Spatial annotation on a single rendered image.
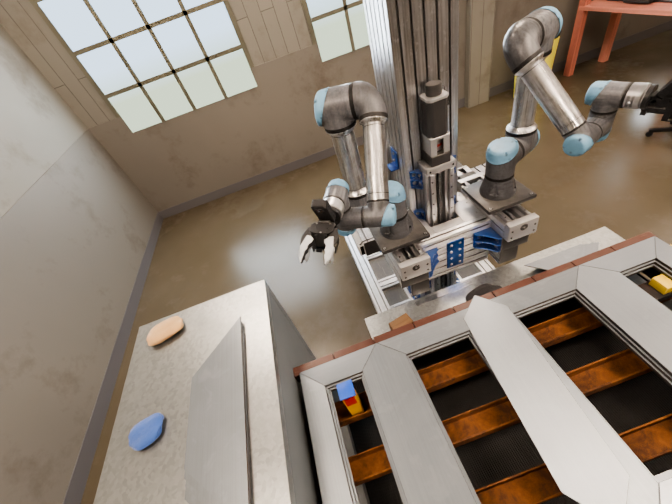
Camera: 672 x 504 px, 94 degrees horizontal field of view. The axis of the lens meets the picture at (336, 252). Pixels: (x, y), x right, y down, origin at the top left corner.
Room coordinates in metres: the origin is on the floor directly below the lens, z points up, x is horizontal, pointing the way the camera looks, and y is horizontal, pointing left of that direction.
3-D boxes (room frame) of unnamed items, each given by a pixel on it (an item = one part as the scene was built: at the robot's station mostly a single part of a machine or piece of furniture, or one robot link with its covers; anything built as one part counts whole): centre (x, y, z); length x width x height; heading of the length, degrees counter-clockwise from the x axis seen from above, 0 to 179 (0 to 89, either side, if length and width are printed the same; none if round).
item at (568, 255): (0.79, -1.02, 0.70); 0.39 x 0.12 x 0.04; 91
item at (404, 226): (1.06, -0.30, 1.09); 0.15 x 0.15 x 0.10
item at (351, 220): (0.87, -0.08, 1.34); 0.11 x 0.08 x 0.11; 64
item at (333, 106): (1.12, -0.18, 1.41); 0.15 x 0.12 x 0.55; 64
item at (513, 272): (0.81, -0.67, 0.67); 1.30 x 0.20 x 0.03; 91
